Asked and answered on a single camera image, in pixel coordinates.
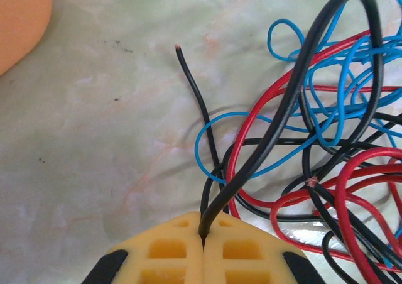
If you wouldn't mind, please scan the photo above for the orange plastic bin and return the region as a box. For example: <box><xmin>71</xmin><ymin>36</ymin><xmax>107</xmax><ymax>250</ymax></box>
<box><xmin>0</xmin><ymin>0</ymin><xmax>53</xmax><ymax>77</ymax></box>

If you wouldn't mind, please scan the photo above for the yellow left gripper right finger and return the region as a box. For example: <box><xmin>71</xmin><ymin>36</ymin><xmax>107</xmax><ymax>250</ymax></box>
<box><xmin>202</xmin><ymin>212</ymin><xmax>327</xmax><ymax>284</ymax></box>

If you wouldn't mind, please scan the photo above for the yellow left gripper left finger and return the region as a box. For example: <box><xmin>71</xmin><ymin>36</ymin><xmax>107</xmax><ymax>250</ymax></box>
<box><xmin>82</xmin><ymin>210</ymin><xmax>205</xmax><ymax>284</ymax></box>

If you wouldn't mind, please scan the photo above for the black cable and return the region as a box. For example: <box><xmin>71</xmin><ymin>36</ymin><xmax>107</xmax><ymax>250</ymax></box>
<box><xmin>174</xmin><ymin>44</ymin><xmax>402</xmax><ymax>222</ymax></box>
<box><xmin>306</xmin><ymin>177</ymin><xmax>402</xmax><ymax>284</ymax></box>
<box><xmin>198</xmin><ymin>0</ymin><xmax>386</xmax><ymax>244</ymax></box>

